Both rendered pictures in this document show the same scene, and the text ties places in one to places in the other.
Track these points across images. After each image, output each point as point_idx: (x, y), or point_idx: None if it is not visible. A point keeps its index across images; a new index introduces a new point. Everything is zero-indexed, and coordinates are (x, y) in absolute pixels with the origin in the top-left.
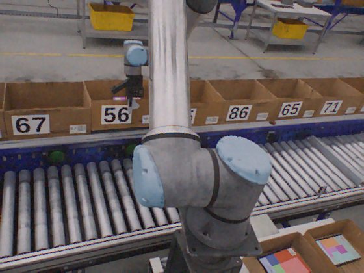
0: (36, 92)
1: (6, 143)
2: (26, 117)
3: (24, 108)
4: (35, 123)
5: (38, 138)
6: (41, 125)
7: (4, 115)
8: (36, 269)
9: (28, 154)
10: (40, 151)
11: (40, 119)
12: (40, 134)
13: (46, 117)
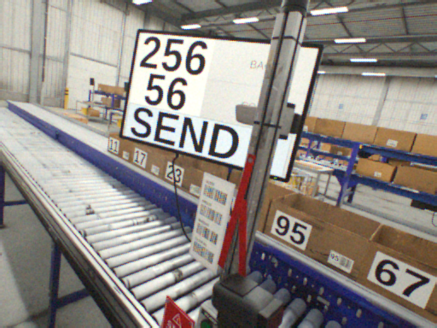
0: (416, 252)
1: (352, 284)
2: (398, 265)
3: None
4: (407, 279)
5: (399, 305)
6: (416, 287)
7: (369, 246)
8: None
9: (373, 318)
10: (396, 325)
11: (418, 278)
12: (406, 301)
13: (431, 280)
